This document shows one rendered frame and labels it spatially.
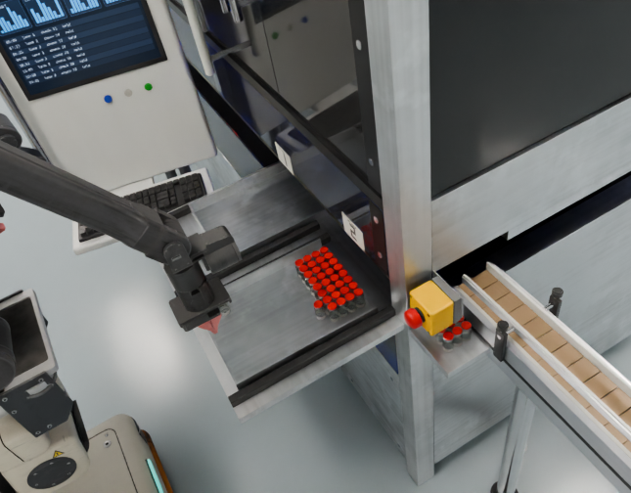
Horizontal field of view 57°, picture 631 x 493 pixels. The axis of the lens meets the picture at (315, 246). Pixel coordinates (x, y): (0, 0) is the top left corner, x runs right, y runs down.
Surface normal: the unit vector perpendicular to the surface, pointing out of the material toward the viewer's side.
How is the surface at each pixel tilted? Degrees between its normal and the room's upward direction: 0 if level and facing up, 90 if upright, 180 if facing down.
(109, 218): 85
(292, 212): 0
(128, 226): 78
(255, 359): 0
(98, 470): 0
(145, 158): 90
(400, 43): 90
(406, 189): 90
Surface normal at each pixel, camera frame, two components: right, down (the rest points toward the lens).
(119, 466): -0.15, -0.69
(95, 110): 0.31, 0.65
